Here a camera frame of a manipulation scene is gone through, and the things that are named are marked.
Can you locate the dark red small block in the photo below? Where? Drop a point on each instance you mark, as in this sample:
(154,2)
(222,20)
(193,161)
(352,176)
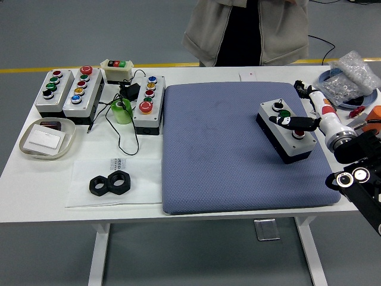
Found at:
(50,123)

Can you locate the grey box with black knob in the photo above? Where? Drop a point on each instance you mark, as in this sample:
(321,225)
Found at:
(64,86)

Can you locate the blue and white plate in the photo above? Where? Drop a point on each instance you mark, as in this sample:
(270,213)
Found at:
(371,99)

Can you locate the person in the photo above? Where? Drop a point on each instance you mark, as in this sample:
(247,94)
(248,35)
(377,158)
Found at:
(208,29)

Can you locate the grey metal block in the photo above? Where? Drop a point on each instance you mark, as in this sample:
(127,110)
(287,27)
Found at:
(355,122)

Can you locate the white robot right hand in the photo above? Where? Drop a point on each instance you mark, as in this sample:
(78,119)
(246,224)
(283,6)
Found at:
(326,116)

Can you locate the black gear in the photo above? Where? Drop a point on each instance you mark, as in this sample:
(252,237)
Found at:
(298,83)

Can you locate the orange cylinder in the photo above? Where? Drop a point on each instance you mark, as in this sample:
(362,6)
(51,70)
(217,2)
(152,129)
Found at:
(375,114)

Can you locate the large black hex nut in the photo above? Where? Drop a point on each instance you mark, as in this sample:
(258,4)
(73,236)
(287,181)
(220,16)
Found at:
(125,186)

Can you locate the white shallow tray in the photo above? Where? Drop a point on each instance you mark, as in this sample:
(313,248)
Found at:
(70,131)

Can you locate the grey four-button control box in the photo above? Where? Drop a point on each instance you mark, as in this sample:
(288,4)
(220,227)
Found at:
(300,149)

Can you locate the bubble wrap bag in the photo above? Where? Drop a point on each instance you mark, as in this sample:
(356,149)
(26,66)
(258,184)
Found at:
(357,68)

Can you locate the black power adapter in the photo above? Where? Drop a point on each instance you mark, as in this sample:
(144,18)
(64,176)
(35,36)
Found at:
(131,90)

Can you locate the cream switch box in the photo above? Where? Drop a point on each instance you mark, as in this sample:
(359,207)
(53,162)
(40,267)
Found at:
(116,71)

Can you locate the blue-grey padded mat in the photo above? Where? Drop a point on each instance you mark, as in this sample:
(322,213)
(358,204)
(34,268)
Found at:
(208,149)

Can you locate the green tape roll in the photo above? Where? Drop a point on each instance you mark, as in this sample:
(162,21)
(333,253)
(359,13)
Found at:
(122,116)

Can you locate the white card with red dot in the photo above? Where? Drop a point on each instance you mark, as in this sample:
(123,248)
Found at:
(247,77)

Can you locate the white wall switch plate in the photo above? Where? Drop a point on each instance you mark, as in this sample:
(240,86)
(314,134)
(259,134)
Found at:
(44,138)

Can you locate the clear bag of washers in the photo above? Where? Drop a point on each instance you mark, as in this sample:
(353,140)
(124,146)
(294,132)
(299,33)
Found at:
(336,86)

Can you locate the wide grey five-button box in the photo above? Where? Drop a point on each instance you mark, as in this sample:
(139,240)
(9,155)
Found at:
(89,98)

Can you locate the small red clip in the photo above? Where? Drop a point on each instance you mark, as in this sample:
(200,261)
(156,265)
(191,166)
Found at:
(356,111)

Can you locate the narrow grey five-button box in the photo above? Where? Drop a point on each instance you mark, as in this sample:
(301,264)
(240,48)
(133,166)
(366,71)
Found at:
(149,119)

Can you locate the white table leg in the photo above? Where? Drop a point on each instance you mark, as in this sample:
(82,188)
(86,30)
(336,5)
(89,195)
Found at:
(99,253)
(312,253)

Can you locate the small black hex nut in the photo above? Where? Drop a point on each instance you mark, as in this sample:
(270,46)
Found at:
(93,189)

